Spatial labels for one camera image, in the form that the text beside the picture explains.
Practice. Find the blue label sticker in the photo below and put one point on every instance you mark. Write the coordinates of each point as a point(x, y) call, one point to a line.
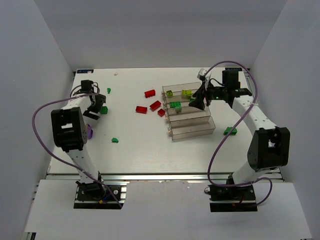
point(84, 71)
point(238, 69)

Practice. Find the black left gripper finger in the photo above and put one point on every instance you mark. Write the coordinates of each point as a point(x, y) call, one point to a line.
point(198, 100)
point(201, 92)

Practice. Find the red lego brick left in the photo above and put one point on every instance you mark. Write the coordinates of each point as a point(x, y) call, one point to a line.
point(141, 109)

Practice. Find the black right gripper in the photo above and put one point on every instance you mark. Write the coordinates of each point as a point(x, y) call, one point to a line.
point(203, 92)

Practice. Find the small green lego front left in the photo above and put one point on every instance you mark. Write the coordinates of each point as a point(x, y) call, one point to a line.
point(114, 140)

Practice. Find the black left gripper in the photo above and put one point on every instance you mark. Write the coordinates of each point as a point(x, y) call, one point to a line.
point(95, 108)

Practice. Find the clear bin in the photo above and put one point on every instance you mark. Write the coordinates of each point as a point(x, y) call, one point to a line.
point(177, 90)
point(190, 128)
point(188, 101)
point(187, 113)

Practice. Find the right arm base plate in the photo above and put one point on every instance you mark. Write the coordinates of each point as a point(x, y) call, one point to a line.
point(231, 199)

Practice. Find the clear bin farthest back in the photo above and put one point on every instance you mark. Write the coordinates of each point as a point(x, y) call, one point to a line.
point(177, 90)

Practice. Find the lime green long lego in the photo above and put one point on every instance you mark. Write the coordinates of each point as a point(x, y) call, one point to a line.
point(186, 93)

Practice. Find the green lego with slope right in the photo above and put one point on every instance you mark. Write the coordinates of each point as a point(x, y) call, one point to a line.
point(230, 130)

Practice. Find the blue label sticker left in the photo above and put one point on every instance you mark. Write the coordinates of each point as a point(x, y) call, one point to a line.
point(84, 71)

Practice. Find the green eight-stud lego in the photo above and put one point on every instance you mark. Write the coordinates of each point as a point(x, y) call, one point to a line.
point(175, 104)

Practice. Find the purple lego piece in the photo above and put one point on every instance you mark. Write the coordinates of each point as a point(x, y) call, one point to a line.
point(89, 131)

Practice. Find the aluminium table edge rail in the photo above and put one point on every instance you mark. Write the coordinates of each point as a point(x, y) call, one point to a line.
point(274, 175)

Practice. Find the green tall lego block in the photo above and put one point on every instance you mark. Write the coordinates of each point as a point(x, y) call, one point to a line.
point(104, 110)

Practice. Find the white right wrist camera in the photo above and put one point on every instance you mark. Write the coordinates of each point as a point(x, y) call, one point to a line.
point(203, 75)

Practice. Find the lime green square lego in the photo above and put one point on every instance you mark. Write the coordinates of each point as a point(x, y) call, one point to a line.
point(169, 93)

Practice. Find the red small square lego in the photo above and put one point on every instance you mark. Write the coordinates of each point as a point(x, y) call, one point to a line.
point(161, 112)

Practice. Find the clear bin nearest front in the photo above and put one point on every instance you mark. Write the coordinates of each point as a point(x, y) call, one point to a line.
point(190, 128)

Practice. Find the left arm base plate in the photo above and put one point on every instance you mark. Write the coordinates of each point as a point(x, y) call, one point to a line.
point(92, 196)

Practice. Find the blue label sticker right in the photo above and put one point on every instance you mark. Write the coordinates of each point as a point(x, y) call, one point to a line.
point(238, 69)

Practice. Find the red long lego brick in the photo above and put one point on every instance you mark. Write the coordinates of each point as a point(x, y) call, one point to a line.
point(154, 106)

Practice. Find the red lego brick far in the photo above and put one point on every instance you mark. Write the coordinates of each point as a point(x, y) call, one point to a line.
point(150, 93)

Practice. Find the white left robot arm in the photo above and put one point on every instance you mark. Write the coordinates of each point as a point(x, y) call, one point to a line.
point(70, 134)

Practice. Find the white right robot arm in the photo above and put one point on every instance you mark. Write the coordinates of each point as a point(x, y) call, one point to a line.
point(145, 147)

